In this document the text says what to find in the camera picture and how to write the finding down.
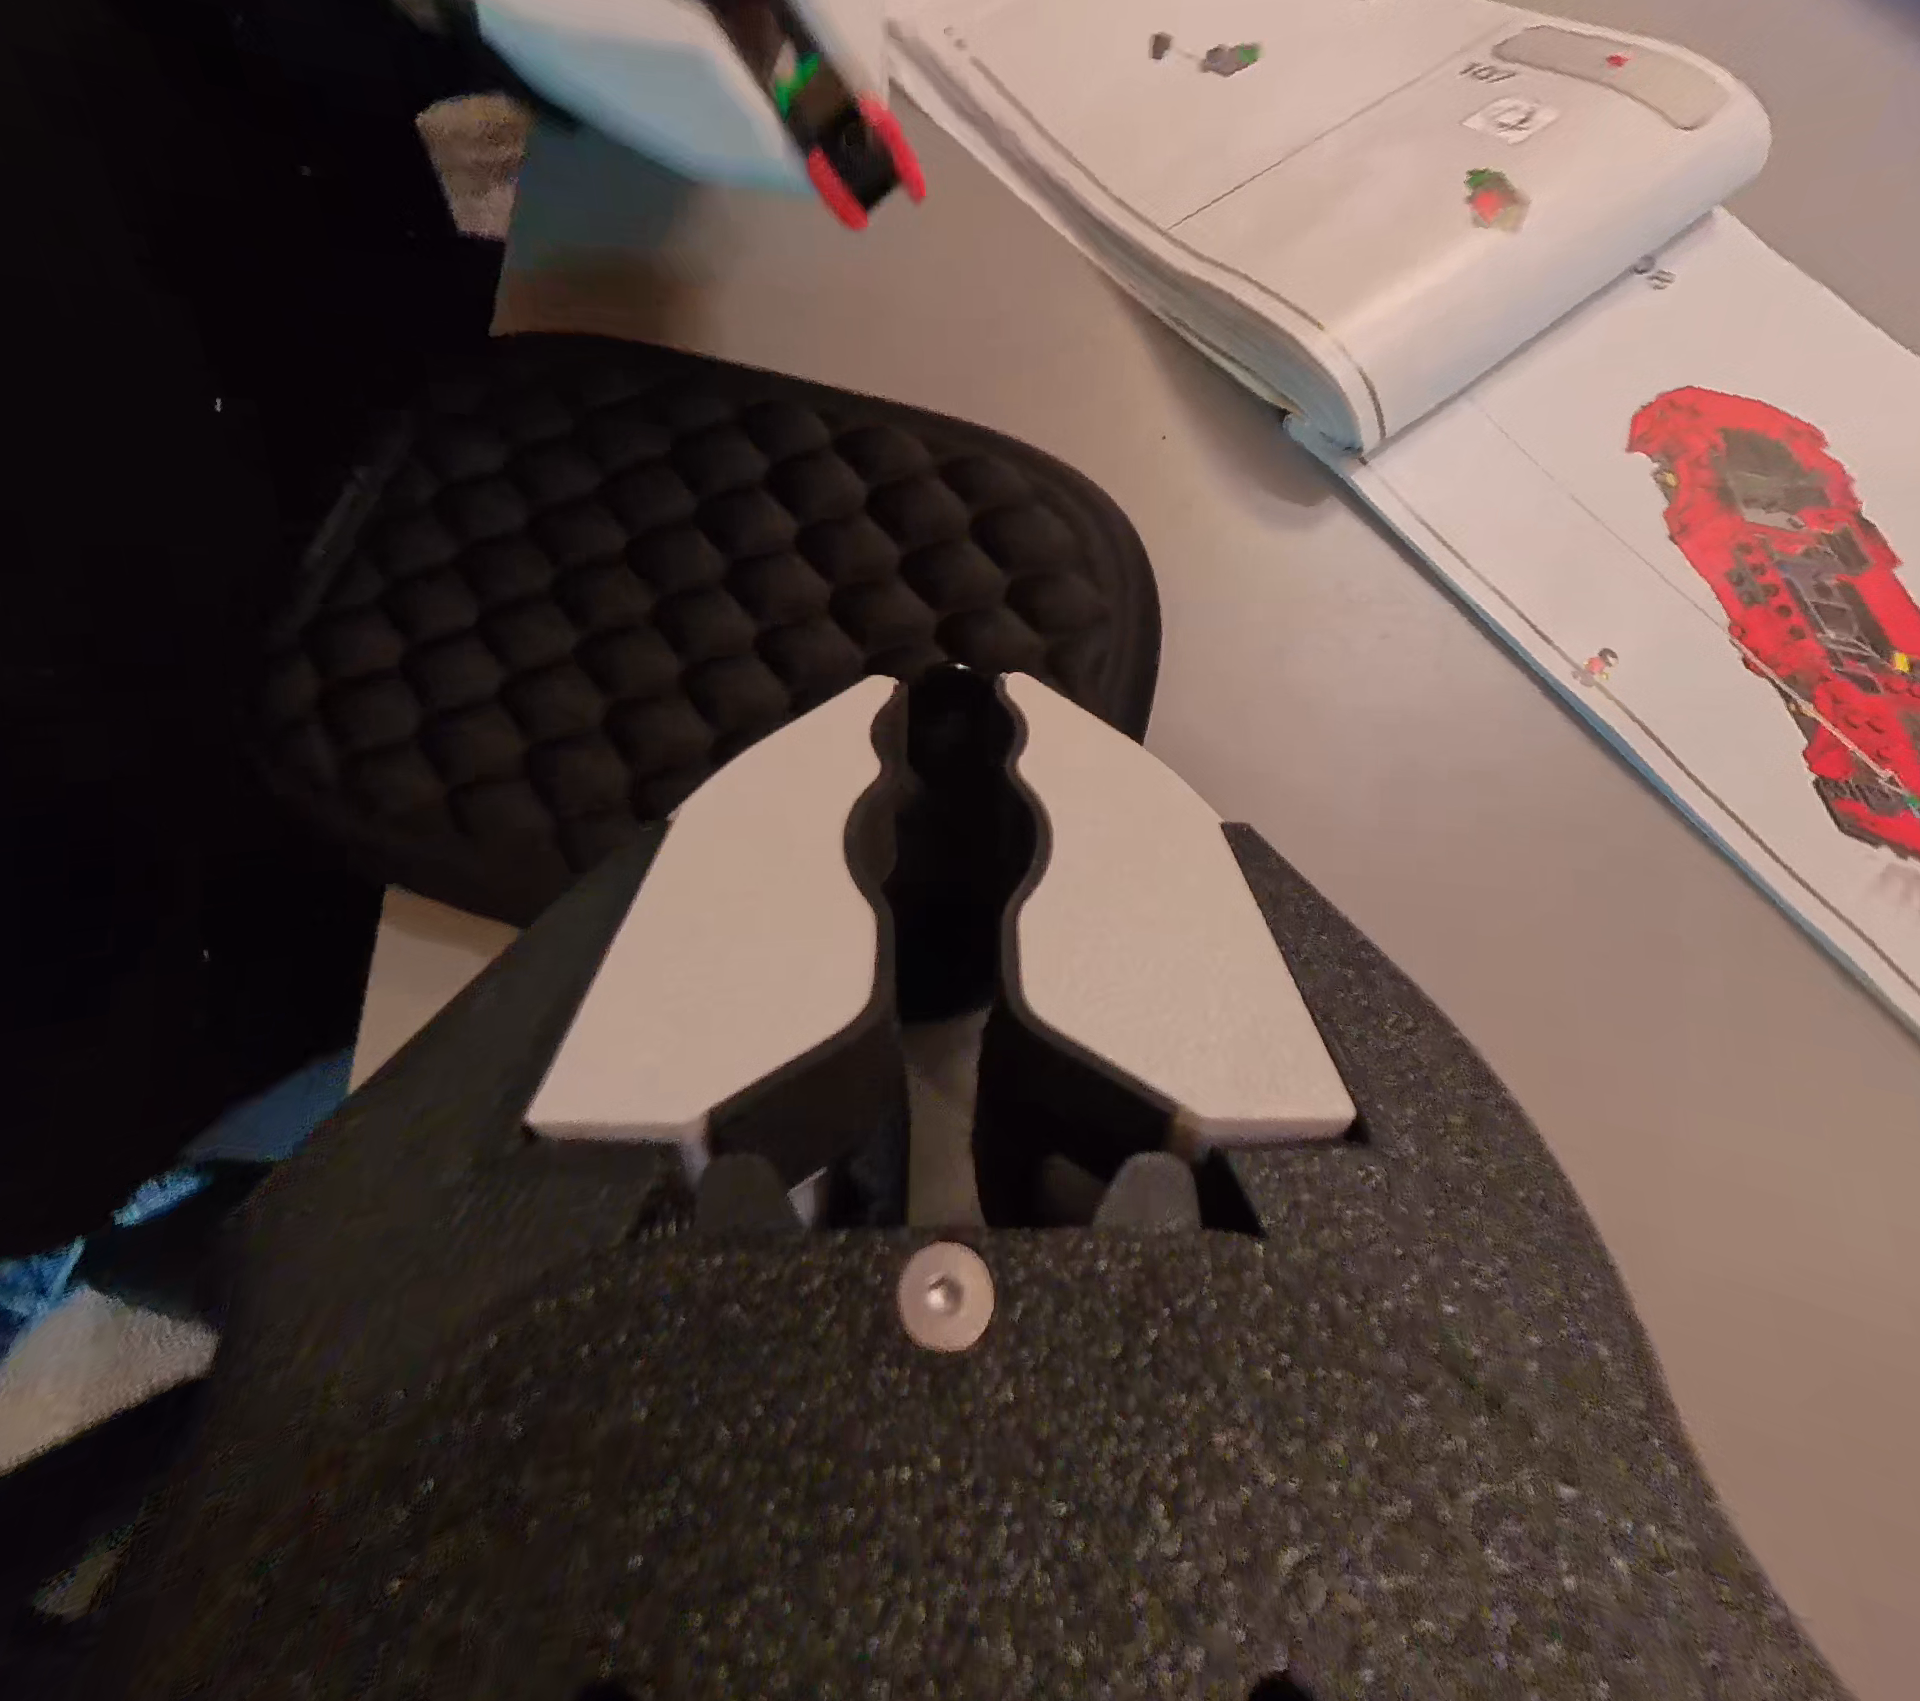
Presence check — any lego instruction booklet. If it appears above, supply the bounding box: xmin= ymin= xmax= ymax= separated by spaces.
xmin=881 ymin=0 xmax=1920 ymax=1040

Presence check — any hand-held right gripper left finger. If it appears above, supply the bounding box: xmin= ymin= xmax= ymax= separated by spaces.
xmin=521 ymin=677 xmax=905 ymax=1184

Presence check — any black quilted wrist rest pad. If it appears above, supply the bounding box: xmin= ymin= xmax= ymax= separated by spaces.
xmin=245 ymin=331 xmax=1169 ymax=931

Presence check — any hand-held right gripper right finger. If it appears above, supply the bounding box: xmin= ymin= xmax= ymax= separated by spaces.
xmin=994 ymin=673 xmax=1362 ymax=1151

